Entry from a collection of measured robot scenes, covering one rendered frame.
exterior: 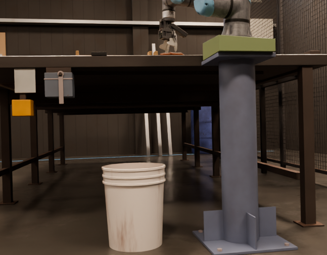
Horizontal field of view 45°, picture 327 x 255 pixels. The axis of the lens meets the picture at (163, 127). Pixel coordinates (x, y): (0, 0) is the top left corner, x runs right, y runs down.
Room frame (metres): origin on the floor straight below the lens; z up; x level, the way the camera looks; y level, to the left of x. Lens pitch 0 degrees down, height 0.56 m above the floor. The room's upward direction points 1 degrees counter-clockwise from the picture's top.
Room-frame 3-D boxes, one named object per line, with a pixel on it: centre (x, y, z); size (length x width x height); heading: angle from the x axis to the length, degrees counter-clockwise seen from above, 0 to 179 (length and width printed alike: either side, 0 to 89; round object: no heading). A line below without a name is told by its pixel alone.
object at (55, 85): (2.00, 0.51, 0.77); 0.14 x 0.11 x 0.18; 96
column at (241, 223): (1.89, -0.36, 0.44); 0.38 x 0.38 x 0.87; 10
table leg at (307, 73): (2.17, -0.78, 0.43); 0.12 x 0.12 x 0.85; 6
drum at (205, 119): (7.55, -0.81, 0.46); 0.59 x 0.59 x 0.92
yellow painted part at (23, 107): (1.98, 0.69, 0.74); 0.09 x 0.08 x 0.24; 96
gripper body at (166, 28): (2.33, -0.04, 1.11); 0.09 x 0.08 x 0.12; 112
